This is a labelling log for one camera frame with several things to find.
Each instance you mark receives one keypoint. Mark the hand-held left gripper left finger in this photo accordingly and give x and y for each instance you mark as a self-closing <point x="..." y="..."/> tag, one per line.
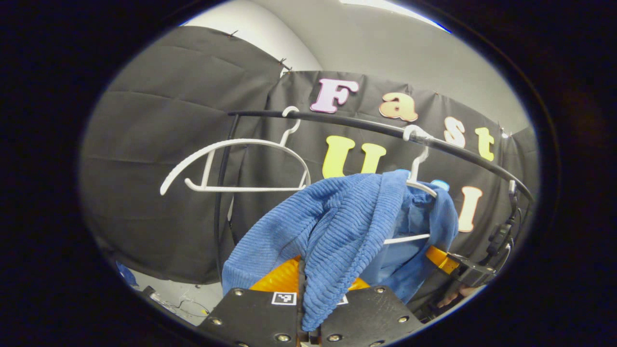
<point x="260" y="318"/>

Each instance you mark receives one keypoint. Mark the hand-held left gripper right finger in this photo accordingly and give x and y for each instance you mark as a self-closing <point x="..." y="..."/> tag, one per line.
<point x="371" y="315"/>

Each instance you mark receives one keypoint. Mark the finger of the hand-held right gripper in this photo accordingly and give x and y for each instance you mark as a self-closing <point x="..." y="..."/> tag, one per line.
<point x="441" y="258"/>

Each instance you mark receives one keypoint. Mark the white plastic clothes hanger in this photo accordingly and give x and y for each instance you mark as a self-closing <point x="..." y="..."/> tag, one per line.
<point x="241" y="142"/>
<point x="418" y="164"/>

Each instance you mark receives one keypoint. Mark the black metal clothes rack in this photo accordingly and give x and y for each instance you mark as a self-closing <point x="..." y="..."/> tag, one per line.
<point x="347" y="122"/>

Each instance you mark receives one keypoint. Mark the small blue object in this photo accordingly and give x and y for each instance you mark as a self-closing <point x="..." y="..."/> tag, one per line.
<point x="126" y="274"/>

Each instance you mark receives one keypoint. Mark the black backdrop cloth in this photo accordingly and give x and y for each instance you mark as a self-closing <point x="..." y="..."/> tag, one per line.
<point x="144" y="231"/>

